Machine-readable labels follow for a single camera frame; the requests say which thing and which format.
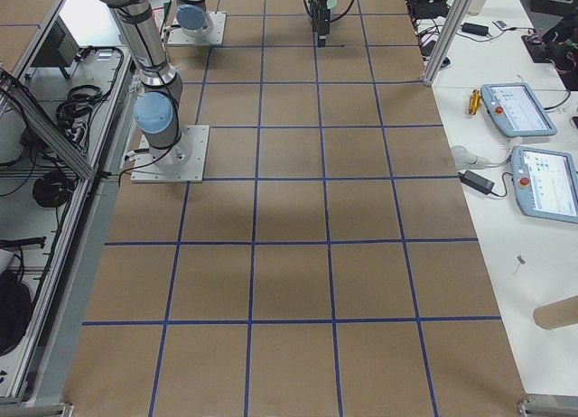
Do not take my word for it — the near teach pendant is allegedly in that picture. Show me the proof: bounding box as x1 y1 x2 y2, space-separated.
510 146 577 224

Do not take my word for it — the yellow tool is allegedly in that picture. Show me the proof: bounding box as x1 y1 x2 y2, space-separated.
468 89 480 116

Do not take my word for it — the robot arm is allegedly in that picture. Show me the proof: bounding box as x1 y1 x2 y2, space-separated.
99 0 211 167
172 0 213 39

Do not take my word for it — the teach pendant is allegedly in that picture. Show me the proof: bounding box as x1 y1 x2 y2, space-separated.
510 146 577 224
480 83 557 138

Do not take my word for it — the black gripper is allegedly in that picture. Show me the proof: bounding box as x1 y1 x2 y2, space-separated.
309 0 331 47

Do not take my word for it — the cardboard tube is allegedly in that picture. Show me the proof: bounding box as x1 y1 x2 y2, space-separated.
533 296 578 330

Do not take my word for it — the far teach pendant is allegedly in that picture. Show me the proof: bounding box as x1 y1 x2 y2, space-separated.
480 83 557 138

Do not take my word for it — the white light bulb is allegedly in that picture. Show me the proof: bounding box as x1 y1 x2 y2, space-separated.
451 145 508 171

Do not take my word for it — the aluminium frame post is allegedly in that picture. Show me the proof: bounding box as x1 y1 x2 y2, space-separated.
423 0 472 87

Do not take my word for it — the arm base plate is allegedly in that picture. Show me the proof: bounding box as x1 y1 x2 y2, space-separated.
166 12 227 47
130 125 210 183

